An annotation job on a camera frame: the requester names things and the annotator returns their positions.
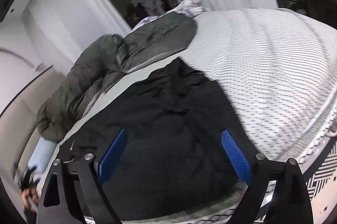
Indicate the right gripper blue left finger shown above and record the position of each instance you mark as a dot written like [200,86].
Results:
[109,161]

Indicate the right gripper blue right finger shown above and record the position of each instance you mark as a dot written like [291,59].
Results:
[239,162]

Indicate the black pants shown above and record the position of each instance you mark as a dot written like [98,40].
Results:
[173,159]

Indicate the person's left hand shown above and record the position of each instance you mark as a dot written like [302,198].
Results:
[30,198]

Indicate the light blue pillow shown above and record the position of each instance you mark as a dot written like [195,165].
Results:
[41,156]

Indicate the beige upholstered headboard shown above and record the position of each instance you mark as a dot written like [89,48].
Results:
[19,133]

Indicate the hexagon patterned white mattress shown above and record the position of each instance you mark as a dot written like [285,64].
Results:
[278,70]

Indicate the grey-green duvet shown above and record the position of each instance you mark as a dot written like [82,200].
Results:
[103,63]

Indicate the white crumpled sheet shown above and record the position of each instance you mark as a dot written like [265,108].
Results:
[190,8]

